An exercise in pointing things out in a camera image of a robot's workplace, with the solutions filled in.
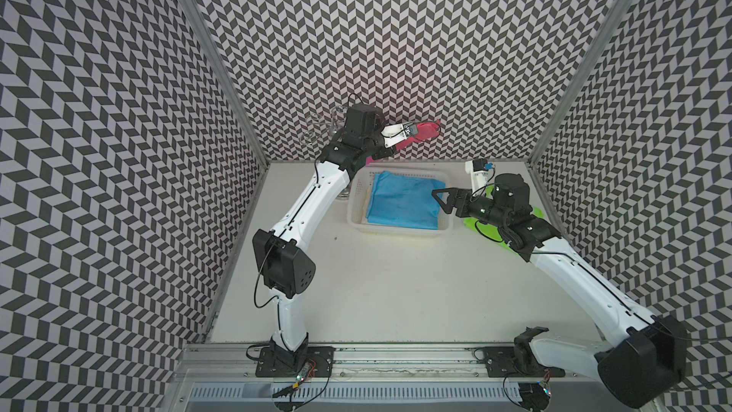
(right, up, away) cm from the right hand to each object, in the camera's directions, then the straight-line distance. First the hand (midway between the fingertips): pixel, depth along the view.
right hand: (441, 197), depth 75 cm
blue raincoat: (-8, -2, +23) cm, 24 cm away
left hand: (-14, +20, +4) cm, 24 cm away
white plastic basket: (-24, +3, +30) cm, 38 cm away
